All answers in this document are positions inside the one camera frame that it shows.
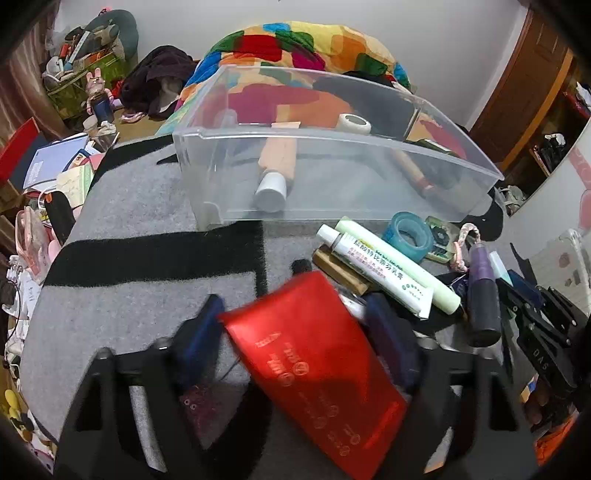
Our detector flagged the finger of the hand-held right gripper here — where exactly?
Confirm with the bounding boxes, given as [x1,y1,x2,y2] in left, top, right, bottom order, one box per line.
[495,277,529,335]
[508,242,578,324]

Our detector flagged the wooden shelf unit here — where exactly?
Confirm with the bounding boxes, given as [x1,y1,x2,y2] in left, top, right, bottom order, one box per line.
[531,83,591,176]

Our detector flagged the clear plastic bin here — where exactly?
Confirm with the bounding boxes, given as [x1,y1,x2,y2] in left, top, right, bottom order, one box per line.
[172,65,505,232]

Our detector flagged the wooden door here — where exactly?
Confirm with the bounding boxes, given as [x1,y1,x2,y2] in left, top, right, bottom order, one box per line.
[468,9,575,171]

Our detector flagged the white ointment tube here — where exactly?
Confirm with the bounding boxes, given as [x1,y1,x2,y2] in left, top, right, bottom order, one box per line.
[317,224,435,319]

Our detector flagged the person's right hand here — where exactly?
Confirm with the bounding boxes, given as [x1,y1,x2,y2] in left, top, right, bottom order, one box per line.
[524,392,548,428]

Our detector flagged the blue notebook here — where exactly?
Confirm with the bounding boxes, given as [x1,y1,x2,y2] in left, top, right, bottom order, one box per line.
[23,136,88,190]

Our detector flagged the blue tape roll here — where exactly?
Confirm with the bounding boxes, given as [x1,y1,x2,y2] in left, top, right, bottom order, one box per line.
[382,211,435,263]

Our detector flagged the pink rabbit toy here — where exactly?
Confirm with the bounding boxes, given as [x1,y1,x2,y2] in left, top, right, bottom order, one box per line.
[83,67,115,125]

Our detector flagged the white plastic bag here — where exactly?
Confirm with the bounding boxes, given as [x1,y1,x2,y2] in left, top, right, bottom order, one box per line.
[529,228,591,301]

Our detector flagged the light blue small tube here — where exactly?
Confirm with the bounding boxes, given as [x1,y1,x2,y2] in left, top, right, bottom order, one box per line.
[489,251,513,284]

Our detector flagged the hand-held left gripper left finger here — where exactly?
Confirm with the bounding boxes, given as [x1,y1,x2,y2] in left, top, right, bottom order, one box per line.
[54,294,273,480]

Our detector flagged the pile of papers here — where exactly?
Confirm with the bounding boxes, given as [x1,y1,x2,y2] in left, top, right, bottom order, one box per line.
[0,270,42,326]

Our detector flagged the dark purple bottle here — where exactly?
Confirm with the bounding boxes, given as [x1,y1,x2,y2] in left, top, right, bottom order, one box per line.
[466,240,503,348]

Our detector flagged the white shoes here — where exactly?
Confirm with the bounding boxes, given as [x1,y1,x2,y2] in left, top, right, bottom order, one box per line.
[501,185,527,215]

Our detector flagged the brown wooden box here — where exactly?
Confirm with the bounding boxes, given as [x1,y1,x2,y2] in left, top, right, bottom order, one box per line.
[312,248,370,296]

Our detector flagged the red foil packet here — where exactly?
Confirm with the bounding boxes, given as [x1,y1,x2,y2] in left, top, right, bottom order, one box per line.
[218,270,408,479]

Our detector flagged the green storage box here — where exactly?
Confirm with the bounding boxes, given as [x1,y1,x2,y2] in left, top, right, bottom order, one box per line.
[44,51,130,121]

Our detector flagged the yellow plush toy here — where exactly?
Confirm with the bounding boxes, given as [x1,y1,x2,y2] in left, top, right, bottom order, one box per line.
[0,388,29,432]

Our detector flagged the grey neck pillow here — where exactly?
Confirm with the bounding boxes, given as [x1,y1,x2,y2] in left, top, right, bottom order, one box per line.
[69,9,139,61]

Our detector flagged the pink braided strap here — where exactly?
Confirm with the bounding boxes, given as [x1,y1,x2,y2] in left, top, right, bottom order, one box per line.
[454,223,483,273]

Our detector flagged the pale green booklet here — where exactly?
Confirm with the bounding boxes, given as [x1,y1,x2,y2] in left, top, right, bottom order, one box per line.
[56,164,95,210]

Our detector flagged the black orange handle tool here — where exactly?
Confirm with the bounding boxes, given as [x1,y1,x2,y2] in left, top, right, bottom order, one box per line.
[44,190,77,245]

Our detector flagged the black cloth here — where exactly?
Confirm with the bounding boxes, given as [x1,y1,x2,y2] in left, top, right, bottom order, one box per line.
[314,69,416,141]

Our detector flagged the beige tube white cap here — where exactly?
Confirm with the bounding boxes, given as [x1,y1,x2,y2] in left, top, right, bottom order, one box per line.
[253,122,302,213]

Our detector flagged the pale green tube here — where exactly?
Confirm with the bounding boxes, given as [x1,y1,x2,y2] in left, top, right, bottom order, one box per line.
[335,218,462,315]

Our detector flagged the grey black striped mat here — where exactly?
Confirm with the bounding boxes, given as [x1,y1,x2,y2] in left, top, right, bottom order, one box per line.
[21,136,509,480]

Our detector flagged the white tape roll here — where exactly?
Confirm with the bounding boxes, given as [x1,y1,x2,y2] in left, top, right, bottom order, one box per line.
[335,113,372,136]

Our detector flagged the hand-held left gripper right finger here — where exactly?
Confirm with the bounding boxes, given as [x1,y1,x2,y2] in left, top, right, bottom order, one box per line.
[365,293,539,480]

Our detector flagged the small green clear case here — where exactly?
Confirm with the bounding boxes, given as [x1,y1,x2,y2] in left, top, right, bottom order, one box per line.
[425,216,458,264]

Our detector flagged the white curved panel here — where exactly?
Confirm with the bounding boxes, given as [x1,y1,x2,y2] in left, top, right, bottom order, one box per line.
[508,120,591,278]

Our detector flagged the dark clothes pile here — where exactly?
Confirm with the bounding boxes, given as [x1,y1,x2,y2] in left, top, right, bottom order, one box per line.
[121,45,197,121]

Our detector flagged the red board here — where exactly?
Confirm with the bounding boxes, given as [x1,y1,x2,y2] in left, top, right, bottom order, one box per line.
[0,117,44,185]

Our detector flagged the colourful patchwork blanket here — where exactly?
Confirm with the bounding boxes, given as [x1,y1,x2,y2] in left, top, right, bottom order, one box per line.
[157,21,467,158]

